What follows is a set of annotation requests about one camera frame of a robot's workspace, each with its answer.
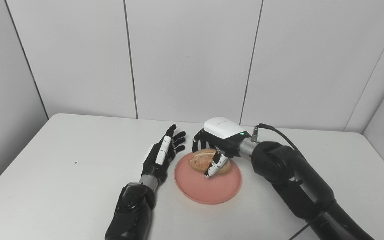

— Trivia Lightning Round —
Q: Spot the pink round plate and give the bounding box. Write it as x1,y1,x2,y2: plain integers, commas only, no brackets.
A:
174,152,242,205

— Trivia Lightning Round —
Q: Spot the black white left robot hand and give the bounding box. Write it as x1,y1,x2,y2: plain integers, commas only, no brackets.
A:
141,124,186,185

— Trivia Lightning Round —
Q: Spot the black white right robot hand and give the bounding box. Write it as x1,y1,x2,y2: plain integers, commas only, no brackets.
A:
192,117,251,179

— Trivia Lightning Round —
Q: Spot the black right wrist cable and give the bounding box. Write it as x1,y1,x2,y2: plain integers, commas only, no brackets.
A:
251,123,301,154

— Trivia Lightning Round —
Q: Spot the golden bread roll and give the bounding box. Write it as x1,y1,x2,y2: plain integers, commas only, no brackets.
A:
188,149,231,174

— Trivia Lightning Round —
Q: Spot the black cable tie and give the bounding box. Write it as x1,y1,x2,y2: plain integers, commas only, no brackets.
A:
289,224,311,240

